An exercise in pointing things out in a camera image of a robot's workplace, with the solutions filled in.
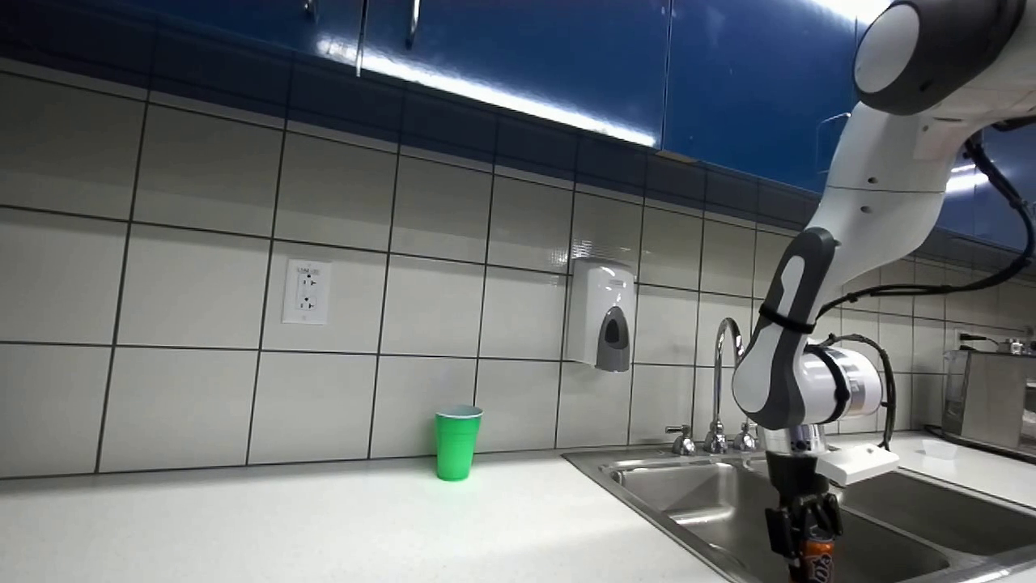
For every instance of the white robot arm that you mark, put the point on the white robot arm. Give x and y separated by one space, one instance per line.
930 78

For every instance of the chrome gooseneck faucet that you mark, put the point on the chrome gooseneck faucet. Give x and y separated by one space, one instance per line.
718 442

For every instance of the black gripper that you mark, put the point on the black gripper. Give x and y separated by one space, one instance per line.
809 508

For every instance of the orange Fanta soda can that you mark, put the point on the orange Fanta soda can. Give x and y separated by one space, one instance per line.
817 562

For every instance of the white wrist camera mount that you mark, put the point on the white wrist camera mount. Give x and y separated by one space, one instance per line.
855 465

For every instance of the steel appliance on counter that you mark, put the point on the steel appliance on counter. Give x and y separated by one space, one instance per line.
988 399

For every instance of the green plastic cup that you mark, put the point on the green plastic cup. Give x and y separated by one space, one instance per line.
455 442

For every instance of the blue upper cabinets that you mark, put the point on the blue upper cabinets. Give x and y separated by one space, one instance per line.
725 105

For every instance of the white wall soap dispenser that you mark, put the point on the white wall soap dispenser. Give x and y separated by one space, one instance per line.
601 317

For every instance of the stainless steel double sink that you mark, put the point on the stainless steel double sink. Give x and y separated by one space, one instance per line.
896 529

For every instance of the white wall power outlet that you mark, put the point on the white wall power outlet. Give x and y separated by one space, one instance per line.
308 293

